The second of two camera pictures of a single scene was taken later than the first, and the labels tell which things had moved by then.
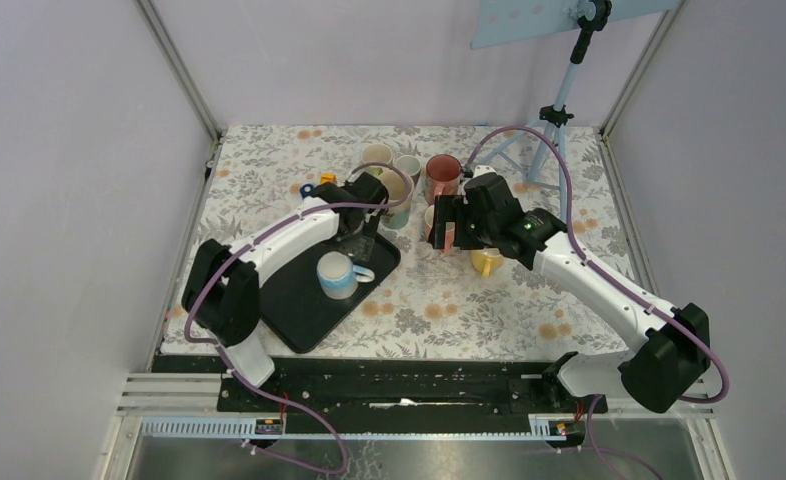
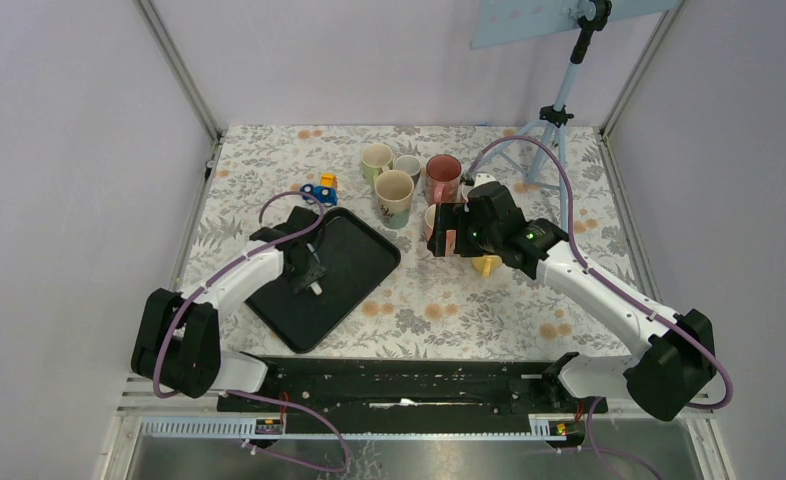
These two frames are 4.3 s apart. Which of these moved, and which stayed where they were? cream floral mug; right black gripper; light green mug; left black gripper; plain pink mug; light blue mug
Moved: left black gripper; light blue mug
Stayed: right black gripper; cream floral mug; light green mug; plain pink mug
